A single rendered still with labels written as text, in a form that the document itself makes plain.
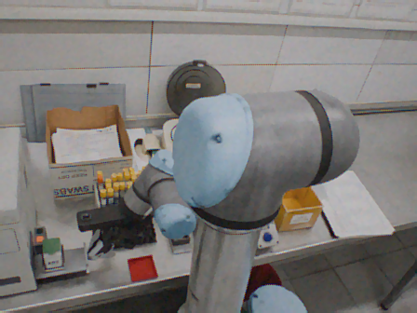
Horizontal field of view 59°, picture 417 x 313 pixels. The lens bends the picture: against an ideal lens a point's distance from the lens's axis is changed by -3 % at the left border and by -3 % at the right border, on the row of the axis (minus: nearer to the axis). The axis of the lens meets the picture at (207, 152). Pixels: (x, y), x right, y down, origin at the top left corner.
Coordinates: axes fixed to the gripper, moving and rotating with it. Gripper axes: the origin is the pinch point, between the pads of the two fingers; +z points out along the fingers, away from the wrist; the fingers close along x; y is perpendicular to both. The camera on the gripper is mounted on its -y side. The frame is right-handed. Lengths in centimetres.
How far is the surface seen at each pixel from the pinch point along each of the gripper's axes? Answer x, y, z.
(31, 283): -4.4, -11.4, 7.9
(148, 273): -5.8, 14.8, -3.3
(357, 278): 16, 174, 6
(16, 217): -4.3, -22.6, -12.7
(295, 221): -2, 53, -30
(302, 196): 8, 61, -34
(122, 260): -0.2, 9.9, -0.2
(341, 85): 59, 97, -68
